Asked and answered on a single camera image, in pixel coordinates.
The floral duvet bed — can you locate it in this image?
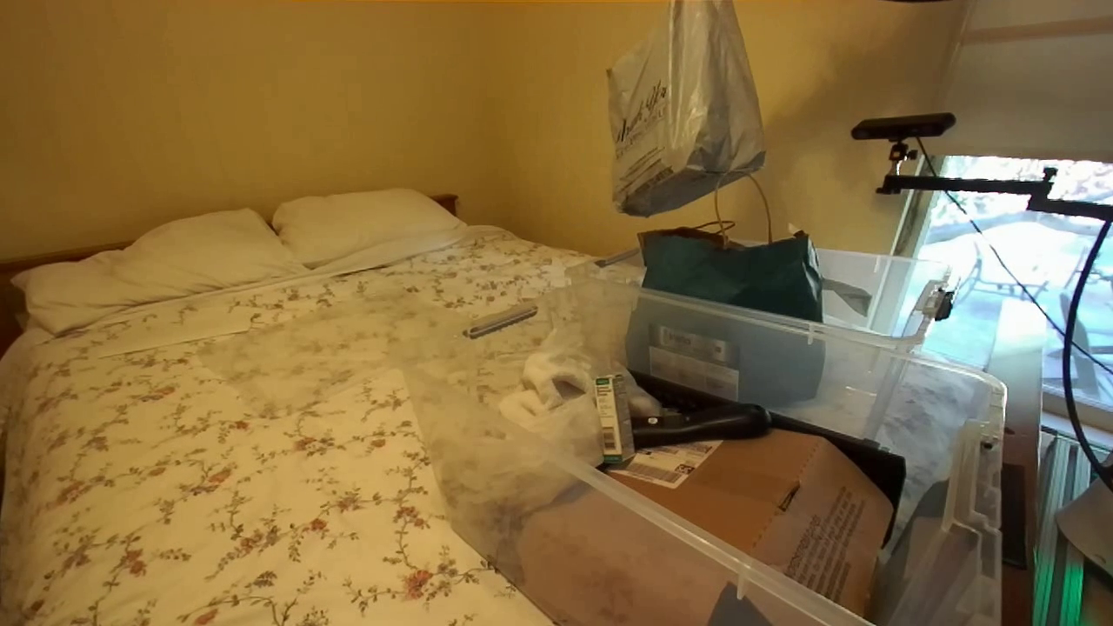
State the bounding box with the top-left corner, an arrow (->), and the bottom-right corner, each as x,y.
0,223 -> 619,626

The black exterior camera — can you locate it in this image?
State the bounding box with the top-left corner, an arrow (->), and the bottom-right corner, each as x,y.
847,109 -> 960,147

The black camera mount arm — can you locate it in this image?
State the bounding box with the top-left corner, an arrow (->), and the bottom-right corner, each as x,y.
875,135 -> 1113,223

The small white pillow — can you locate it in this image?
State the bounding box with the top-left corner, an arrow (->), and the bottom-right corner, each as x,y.
266,183 -> 467,271

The window glass pane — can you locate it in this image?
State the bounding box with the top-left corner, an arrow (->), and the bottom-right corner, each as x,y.
909,154 -> 1113,429

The white radiator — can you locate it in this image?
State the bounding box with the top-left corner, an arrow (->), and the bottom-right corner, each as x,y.
1028,415 -> 1113,626

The large clear plastic storage box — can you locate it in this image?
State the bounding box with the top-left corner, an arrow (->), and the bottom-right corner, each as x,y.
402,357 -> 1012,626

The grey thank you plastic bag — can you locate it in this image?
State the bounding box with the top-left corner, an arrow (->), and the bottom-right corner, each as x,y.
606,0 -> 771,220

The large white pillow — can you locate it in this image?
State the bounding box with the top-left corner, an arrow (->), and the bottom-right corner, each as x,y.
10,205 -> 308,341

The green and white carton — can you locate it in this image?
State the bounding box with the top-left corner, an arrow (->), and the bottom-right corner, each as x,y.
591,372 -> 640,471

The brown cardboard box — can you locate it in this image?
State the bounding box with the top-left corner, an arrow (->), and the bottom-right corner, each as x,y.
508,429 -> 902,622

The white cord loop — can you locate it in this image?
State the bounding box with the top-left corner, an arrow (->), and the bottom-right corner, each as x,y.
706,172 -> 779,241

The white roller blind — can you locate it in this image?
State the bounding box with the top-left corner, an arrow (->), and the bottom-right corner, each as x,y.
930,0 -> 1113,168

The grey remote control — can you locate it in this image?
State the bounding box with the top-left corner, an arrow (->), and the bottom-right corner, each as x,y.
464,298 -> 542,341

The thin grey cable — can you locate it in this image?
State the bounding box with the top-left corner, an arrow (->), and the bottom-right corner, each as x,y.
919,144 -> 1113,376

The white crumpled cloth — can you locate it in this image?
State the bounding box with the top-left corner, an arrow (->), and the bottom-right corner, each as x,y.
508,345 -> 602,429

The thick black cable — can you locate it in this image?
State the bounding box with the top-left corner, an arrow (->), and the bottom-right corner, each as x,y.
1056,205 -> 1113,489

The round grey stand base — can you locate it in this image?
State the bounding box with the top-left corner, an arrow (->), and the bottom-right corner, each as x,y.
1054,479 -> 1113,583

